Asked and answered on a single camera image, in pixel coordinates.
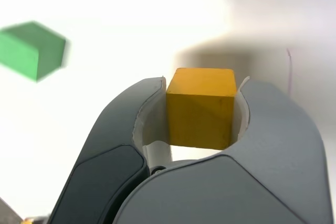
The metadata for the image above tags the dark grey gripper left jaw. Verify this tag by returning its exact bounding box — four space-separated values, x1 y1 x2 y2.
48 76 174 224

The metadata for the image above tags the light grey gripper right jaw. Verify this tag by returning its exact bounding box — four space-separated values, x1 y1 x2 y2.
112 76 330 224

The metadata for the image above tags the yellow cube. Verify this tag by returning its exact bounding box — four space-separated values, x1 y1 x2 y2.
165 68 238 151

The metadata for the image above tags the green cube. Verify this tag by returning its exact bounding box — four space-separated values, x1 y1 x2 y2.
0 20 70 82

